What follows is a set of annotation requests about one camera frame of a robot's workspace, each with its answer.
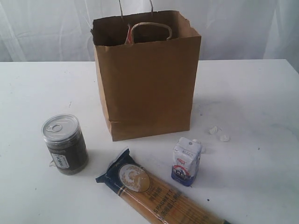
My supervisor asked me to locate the dark can with pull-tab lid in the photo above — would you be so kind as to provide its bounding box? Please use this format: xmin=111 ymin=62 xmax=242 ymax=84
xmin=42 ymin=114 xmax=88 ymax=175

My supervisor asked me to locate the white paper scrap right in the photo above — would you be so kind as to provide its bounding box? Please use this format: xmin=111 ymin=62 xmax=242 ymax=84
xmin=220 ymin=134 xmax=230 ymax=142

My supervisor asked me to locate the white curtain backdrop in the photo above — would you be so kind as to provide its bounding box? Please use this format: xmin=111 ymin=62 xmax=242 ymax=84
xmin=0 ymin=0 xmax=299 ymax=68

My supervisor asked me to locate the brown pouch with orange label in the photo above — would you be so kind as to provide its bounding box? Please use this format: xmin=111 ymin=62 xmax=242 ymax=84
xmin=124 ymin=24 xmax=134 ymax=44

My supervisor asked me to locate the white paper scrap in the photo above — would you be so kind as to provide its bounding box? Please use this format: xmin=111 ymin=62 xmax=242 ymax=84
xmin=208 ymin=126 xmax=218 ymax=135
xmin=220 ymin=134 xmax=230 ymax=142

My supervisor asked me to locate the white paper scrap left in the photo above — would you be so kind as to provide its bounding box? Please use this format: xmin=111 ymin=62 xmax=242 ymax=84
xmin=208 ymin=126 xmax=218 ymax=135

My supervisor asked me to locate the small white blue salt pack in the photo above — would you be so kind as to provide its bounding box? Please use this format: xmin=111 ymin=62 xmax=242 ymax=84
xmin=171 ymin=137 xmax=202 ymax=187

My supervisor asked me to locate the brown paper shopping bag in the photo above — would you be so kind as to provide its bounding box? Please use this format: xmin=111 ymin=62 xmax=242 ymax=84
xmin=91 ymin=10 xmax=201 ymax=141

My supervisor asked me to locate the spaghetti packet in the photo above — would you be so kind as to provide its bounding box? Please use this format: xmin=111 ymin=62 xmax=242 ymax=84
xmin=96 ymin=148 xmax=228 ymax=224

